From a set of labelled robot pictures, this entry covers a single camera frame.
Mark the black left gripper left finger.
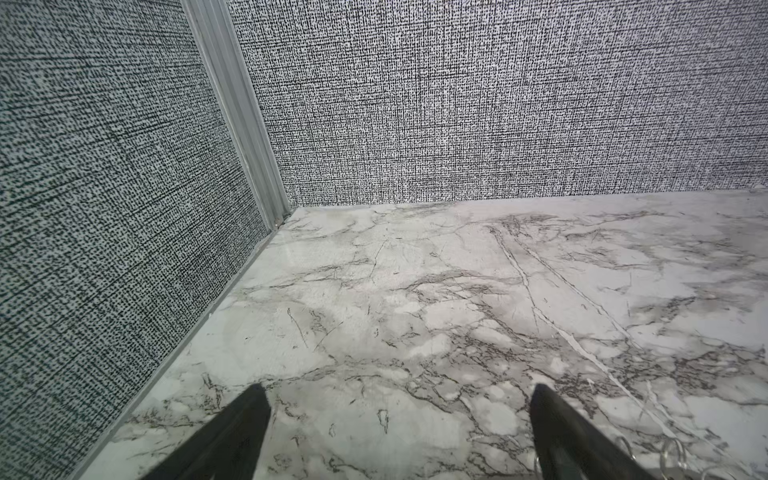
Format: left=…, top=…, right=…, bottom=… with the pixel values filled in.
left=144, top=384, right=271, bottom=479

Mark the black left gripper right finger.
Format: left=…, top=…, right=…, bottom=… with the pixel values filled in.
left=529, top=384, right=652, bottom=479

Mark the silver keyring with rings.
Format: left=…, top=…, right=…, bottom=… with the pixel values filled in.
left=614, top=436, right=740, bottom=480

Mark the aluminium corner post left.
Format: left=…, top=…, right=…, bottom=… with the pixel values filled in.
left=181, top=1, right=292, bottom=231

